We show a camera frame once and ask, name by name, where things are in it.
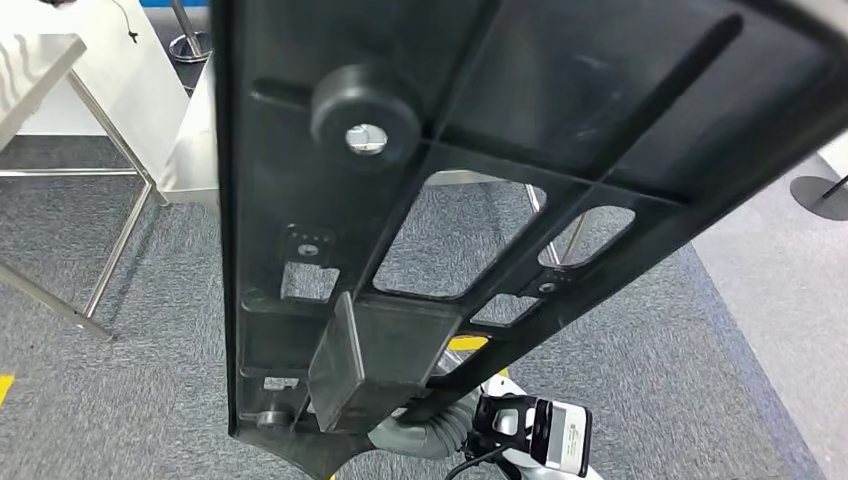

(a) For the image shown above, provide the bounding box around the yellow floor tape outline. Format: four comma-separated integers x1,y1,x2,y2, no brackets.
323,335,511,480

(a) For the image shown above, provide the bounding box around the dark grey stanchion base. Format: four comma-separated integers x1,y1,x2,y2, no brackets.
789,173,848,223

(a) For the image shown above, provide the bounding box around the chrome stool pole and base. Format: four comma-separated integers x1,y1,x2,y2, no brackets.
167,0,215,66

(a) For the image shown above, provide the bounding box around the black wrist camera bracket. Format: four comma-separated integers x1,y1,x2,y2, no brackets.
466,394,539,465

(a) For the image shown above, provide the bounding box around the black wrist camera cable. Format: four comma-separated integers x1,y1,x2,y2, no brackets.
442,440,528,480

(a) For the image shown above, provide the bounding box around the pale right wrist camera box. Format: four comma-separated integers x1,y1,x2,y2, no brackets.
529,399,593,480

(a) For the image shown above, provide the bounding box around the thin black hanging cable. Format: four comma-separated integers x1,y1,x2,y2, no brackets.
109,0,140,45

